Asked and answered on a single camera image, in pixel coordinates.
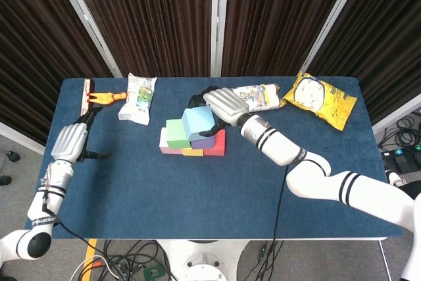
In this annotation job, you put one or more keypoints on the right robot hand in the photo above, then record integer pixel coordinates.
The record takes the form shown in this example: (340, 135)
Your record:
(227, 105)

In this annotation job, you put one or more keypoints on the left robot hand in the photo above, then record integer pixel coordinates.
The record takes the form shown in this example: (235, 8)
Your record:
(70, 143)

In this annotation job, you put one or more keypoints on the light blue cube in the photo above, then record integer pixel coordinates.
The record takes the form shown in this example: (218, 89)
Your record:
(197, 123)

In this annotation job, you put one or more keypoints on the red cube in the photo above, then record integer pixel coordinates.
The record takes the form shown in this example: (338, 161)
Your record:
(218, 144)

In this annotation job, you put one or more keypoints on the purple cube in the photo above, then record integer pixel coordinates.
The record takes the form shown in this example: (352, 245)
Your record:
(204, 144)

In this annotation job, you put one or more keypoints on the green cube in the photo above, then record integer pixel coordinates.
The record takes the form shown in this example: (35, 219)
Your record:
(176, 133)

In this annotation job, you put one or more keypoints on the yellow cube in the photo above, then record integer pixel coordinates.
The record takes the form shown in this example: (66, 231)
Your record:
(192, 152)

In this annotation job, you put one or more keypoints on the pink cube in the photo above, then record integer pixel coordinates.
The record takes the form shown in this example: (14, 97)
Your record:
(163, 141)

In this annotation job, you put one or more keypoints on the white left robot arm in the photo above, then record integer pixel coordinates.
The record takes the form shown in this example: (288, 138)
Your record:
(49, 195)

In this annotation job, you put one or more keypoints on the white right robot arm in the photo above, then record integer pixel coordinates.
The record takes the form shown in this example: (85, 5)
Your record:
(309, 175)

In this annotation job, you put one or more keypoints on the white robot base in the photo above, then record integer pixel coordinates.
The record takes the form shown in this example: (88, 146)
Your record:
(204, 261)

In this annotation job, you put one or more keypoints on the clear wrapped snack pack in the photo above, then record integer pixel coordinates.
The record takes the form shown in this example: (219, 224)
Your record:
(263, 96)

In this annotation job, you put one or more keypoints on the long dark red box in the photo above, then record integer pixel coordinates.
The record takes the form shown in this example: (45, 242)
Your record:
(87, 96)

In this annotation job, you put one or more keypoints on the yellow rubber chicken toy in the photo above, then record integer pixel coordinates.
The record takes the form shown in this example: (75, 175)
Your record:
(105, 98)

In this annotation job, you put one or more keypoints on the black caster wheel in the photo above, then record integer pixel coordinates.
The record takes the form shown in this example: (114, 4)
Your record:
(13, 156)
(5, 180)

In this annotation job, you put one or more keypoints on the white green snack bag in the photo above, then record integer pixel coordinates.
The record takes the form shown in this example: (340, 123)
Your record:
(138, 100)

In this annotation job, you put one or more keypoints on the yellow bag of cotton balls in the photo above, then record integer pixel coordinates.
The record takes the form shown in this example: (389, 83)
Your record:
(322, 100)

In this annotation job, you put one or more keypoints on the dark brown pleated curtain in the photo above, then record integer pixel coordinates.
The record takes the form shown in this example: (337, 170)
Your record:
(388, 31)
(279, 14)
(33, 47)
(148, 14)

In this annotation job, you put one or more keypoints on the yellow floor tape strip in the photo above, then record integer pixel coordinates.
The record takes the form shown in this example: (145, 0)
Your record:
(91, 248)

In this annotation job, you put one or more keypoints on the blue table mat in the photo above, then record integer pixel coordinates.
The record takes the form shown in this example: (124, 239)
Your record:
(164, 202)

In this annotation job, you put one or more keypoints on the green circuit board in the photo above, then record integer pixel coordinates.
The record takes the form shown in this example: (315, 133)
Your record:
(153, 272)

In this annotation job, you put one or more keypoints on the white sneaker with black stripes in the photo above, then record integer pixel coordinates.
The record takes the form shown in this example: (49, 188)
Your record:
(394, 177)

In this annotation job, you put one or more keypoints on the person leg in dark trousers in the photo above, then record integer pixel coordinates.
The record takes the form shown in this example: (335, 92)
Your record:
(412, 189)

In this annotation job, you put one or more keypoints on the white partition frame rail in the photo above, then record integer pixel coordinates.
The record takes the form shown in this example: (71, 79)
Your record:
(398, 114)
(19, 136)

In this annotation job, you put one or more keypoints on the white partition frame post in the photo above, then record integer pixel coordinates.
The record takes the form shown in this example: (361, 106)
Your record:
(87, 21)
(333, 14)
(218, 14)

